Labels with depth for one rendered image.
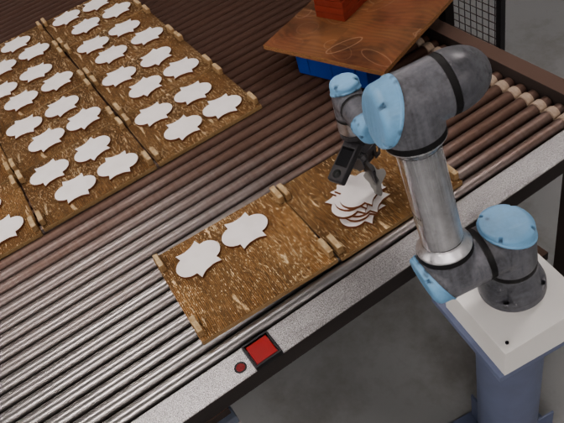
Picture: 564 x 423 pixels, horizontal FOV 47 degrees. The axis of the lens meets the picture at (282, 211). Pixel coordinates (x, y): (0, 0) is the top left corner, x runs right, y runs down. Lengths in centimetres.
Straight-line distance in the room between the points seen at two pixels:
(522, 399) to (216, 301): 84
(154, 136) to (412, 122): 136
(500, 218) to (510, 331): 26
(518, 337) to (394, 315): 126
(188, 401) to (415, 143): 84
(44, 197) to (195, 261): 69
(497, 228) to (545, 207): 169
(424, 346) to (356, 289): 100
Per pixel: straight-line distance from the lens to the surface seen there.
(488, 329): 154
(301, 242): 179
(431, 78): 113
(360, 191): 179
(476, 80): 115
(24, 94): 291
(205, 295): 176
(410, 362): 261
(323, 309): 166
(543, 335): 155
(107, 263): 200
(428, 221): 128
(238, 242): 183
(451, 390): 255
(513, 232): 140
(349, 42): 230
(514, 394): 186
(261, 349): 162
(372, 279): 169
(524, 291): 152
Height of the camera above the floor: 225
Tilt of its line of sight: 44 degrees down
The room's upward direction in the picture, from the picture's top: 18 degrees counter-clockwise
